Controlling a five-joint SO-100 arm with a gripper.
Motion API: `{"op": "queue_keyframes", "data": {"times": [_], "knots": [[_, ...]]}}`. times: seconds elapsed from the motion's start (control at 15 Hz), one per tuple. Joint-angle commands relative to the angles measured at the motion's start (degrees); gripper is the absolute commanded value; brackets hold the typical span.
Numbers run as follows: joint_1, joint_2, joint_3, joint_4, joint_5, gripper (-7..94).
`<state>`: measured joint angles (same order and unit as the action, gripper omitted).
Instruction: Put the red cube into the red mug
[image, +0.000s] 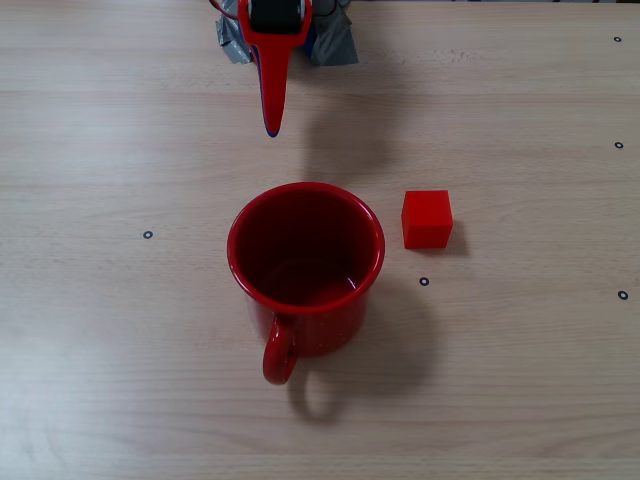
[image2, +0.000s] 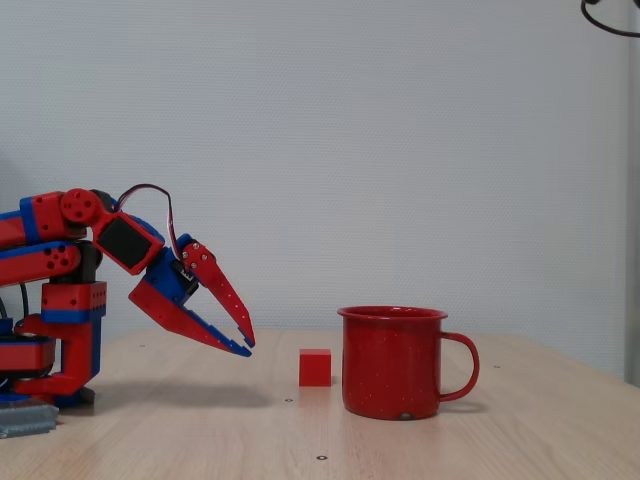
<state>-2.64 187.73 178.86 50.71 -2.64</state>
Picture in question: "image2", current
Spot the red cube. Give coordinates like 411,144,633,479
298,348,333,388

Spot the red enamel mug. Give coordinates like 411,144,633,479
336,305,481,421

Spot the red white black gripper wire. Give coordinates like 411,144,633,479
113,183,183,252

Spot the black hanging cable loop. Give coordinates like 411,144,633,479
580,0,640,38

